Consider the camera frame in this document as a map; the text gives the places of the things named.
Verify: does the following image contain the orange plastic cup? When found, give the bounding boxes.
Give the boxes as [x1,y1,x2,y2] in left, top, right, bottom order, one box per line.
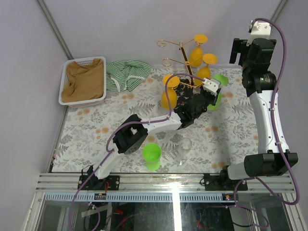
[161,74,180,109]

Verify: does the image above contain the aluminium rail frame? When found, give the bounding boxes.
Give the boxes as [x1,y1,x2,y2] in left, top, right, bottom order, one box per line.
[36,173,295,193]

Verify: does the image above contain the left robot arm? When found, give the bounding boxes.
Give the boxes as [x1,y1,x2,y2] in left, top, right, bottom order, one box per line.
[79,85,221,190]

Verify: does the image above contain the green wine glass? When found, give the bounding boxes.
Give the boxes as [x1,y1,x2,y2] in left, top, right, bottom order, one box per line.
[207,74,229,111]

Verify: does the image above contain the orange wine glass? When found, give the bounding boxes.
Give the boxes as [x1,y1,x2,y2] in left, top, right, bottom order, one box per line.
[196,53,218,79]
[189,34,208,67]

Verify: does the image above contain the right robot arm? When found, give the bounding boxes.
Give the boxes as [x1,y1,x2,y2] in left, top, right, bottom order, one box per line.
[219,38,298,190]

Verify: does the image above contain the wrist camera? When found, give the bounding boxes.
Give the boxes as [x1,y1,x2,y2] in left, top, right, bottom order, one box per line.
[200,78,220,95]
[246,20,271,46]

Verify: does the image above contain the gold wine glass rack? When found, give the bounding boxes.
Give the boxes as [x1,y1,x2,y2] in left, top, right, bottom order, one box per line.
[156,36,210,106]

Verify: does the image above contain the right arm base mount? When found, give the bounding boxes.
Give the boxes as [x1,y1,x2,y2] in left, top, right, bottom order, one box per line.
[200,173,240,191]

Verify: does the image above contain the purple cable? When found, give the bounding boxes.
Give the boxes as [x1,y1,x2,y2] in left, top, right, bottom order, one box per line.
[233,18,300,228]
[68,73,207,231]

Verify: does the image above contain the clear glass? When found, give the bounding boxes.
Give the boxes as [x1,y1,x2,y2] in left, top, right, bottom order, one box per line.
[175,138,192,166]

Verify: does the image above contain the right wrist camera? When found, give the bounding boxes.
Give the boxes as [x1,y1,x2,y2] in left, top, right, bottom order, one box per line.
[246,20,271,46]

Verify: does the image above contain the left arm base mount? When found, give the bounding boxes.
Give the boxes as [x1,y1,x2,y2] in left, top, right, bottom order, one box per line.
[78,165,120,191]

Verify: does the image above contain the floral tablecloth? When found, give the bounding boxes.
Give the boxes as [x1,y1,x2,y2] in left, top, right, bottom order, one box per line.
[52,68,258,173]

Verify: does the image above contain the green plastic cup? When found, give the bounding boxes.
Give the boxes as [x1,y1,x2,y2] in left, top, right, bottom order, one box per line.
[142,143,161,171]

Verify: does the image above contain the brown cloth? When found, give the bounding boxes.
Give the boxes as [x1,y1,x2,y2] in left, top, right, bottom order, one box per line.
[61,58,104,103]

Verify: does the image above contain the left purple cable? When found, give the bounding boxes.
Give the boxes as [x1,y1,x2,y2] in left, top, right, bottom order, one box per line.
[68,73,207,231]

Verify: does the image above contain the green striped cloth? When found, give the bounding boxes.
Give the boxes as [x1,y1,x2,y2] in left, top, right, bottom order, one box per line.
[106,60,152,92]

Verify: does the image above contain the white plastic basket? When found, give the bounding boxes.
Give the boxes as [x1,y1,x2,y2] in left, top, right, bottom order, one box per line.
[59,56,106,108]

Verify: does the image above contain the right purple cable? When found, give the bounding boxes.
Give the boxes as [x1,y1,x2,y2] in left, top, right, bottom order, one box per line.
[233,18,300,228]

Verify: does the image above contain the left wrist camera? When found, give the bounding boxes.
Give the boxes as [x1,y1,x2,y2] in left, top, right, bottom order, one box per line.
[200,78,220,95]

